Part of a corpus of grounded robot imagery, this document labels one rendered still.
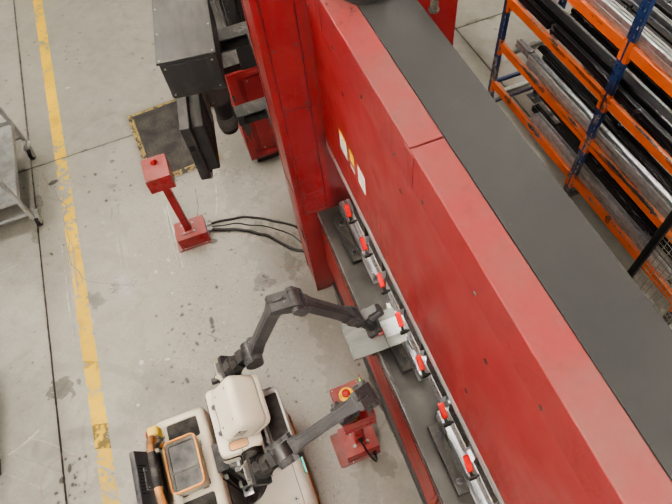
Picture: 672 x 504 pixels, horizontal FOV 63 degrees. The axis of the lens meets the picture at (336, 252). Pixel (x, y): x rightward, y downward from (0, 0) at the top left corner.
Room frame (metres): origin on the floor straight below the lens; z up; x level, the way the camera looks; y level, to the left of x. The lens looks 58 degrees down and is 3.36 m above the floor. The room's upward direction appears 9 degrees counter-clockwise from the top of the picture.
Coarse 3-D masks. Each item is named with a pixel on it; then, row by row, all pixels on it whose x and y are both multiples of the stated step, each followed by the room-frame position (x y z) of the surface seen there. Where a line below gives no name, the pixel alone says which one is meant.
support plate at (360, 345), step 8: (384, 312) 1.12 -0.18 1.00; (392, 312) 1.12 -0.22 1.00; (344, 328) 1.07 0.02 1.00; (352, 328) 1.07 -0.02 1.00; (360, 328) 1.06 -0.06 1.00; (344, 336) 1.04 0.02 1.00; (352, 336) 1.03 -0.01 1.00; (360, 336) 1.02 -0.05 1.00; (392, 336) 1.00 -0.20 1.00; (400, 336) 0.99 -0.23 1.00; (352, 344) 0.99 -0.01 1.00; (360, 344) 0.98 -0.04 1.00; (368, 344) 0.98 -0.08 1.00; (376, 344) 0.97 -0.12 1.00; (384, 344) 0.97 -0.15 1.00; (392, 344) 0.96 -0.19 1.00; (352, 352) 0.95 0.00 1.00; (360, 352) 0.95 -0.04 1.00; (368, 352) 0.94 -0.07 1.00; (376, 352) 0.94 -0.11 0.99
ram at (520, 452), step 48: (336, 96) 1.62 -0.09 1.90; (336, 144) 1.71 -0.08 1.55; (384, 144) 1.16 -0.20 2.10; (384, 192) 1.16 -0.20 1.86; (384, 240) 1.17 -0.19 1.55; (432, 240) 0.82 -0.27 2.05; (432, 288) 0.79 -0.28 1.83; (432, 336) 0.74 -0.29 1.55; (480, 336) 0.53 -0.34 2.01; (480, 384) 0.47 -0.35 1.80; (480, 432) 0.40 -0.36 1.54; (528, 432) 0.29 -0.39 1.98; (528, 480) 0.21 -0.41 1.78; (576, 480) 0.15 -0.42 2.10
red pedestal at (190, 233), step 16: (144, 160) 2.54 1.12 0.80; (160, 160) 2.52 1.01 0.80; (144, 176) 2.40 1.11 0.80; (160, 176) 2.38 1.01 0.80; (176, 208) 2.44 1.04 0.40; (176, 224) 2.52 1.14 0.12; (192, 224) 2.49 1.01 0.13; (176, 240) 2.45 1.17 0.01; (192, 240) 2.38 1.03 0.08; (208, 240) 2.40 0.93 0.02
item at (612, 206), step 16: (544, 112) 2.79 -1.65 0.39; (544, 128) 2.62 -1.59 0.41; (560, 128) 2.63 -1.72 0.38; (560, 144) 2.44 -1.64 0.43; (576, 144) 2.46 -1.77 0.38; (592, 160) 2.30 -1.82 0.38; (592, 176) 2.13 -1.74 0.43; (608, 176) 2.15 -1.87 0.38; (592, 192) 2.05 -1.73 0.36; (608, 192) 1.98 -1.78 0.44; (624, 192) 2.01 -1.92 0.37; (608, 208) 1.90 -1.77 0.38; (624, 208) 1.87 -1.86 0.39; (624, 224) 1.75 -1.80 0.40; (640, 224) 1.74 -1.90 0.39; (640, 240) 1.61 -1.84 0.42
